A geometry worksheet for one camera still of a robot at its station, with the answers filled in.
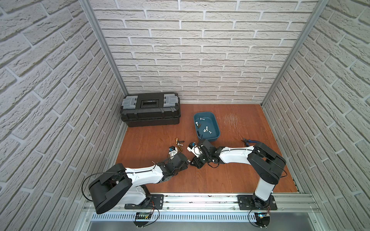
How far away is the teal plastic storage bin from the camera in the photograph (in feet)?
3.23

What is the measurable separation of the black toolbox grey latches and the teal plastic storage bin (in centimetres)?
17

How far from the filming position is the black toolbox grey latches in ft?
3.09
